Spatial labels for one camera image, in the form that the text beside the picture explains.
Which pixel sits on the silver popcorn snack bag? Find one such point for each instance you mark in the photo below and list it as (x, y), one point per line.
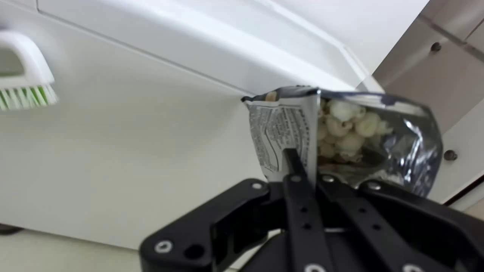
(350, 135)

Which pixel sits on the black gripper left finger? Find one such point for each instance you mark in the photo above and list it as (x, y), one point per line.
(307, 242)

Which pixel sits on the white scrub brush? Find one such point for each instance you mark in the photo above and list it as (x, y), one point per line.
(34, 85)

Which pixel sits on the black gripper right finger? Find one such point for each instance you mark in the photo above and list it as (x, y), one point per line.
(386, 245)

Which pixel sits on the white microwave oven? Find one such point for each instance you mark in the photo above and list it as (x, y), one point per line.
(149, 121)

